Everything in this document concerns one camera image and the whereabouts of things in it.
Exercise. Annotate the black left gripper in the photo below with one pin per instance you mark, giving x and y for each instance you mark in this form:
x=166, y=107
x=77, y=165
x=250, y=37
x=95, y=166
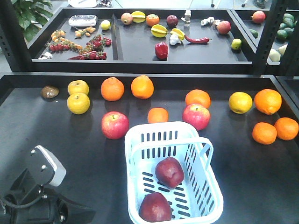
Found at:
x=27, y=202

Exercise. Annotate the dark red apple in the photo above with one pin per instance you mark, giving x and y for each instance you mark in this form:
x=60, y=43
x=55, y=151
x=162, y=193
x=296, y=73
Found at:
x=155, y=208
x=169, y=172

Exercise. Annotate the light blue plastic basket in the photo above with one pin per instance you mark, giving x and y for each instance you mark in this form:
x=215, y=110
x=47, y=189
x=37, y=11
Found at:
x=198, y=198

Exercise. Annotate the pink red apple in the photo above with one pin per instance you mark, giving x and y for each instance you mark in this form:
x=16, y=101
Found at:
x=114, y=125
x=196, y=115

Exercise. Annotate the yellow pear fruit front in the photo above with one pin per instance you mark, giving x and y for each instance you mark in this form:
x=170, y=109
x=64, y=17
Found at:
x=78, y=103

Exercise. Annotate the yellow pear fruit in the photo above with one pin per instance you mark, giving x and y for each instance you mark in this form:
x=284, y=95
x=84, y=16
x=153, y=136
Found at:
x=78, y=103
x=78, y=86

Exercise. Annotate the yellow pear fruit back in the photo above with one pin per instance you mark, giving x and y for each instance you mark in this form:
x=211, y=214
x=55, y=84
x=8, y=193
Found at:
x=78, y=86

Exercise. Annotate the orange with knob top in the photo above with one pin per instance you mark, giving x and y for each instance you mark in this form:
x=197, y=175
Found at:
x=112, y=89

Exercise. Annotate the small tangerine centre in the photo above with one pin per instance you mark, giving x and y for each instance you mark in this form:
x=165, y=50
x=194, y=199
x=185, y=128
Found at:
x=158, y=115

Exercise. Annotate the round orange back row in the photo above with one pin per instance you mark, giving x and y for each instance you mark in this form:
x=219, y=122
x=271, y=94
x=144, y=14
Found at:
x=142, y=87

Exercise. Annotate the large orange back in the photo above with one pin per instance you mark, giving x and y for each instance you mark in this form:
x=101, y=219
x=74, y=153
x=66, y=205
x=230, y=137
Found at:
x=198, y=96

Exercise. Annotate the red bell pepper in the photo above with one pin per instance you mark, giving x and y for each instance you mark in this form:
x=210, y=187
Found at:
x=161, y=50

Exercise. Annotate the green potted plant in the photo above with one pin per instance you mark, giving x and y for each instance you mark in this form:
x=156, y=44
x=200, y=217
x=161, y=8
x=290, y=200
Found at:
x=32, y=15

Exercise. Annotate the white garlic bulb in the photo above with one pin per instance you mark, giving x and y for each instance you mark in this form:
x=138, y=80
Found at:
x=174, y=39

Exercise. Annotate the yellow orange citrus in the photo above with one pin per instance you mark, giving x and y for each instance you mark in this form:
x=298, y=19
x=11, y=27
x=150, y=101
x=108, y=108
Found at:
x=240, y=102

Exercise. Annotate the small orange left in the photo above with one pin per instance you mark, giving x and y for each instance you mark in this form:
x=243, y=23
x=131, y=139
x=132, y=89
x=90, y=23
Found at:
x=264, y=133

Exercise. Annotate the small orange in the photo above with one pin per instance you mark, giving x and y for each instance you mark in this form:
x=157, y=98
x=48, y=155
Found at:
x=264, y=133
x=287, y=128

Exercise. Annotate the black wooden produce stand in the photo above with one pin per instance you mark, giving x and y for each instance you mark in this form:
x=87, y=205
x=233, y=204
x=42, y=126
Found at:
x=260, y=184

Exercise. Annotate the red chili pepper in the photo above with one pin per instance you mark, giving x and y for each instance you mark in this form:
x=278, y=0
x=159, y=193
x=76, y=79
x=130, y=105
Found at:
x=203, y=40

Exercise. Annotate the navel orange with nub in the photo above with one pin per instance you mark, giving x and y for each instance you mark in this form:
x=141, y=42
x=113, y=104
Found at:
x=268, y=101

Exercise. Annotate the small orange right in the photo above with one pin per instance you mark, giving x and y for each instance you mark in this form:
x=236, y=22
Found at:
x=287, y=128

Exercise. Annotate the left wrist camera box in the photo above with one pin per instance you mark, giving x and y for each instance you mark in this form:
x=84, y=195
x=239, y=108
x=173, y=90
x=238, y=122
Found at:
x=44, y=167

